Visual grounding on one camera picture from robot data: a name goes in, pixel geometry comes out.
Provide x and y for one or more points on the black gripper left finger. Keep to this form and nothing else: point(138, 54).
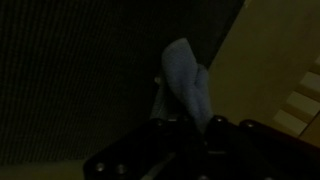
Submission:
point(133, 150)

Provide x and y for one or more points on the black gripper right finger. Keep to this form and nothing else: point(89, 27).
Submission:
point(260, 153)

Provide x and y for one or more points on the blue towel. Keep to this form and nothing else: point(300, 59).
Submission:
point(186, 76)

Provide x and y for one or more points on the wooden slat-back dining chair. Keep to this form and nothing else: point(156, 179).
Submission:
point(301, 101)

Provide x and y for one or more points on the dark woven placemat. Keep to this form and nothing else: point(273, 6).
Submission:
point(66, 83)

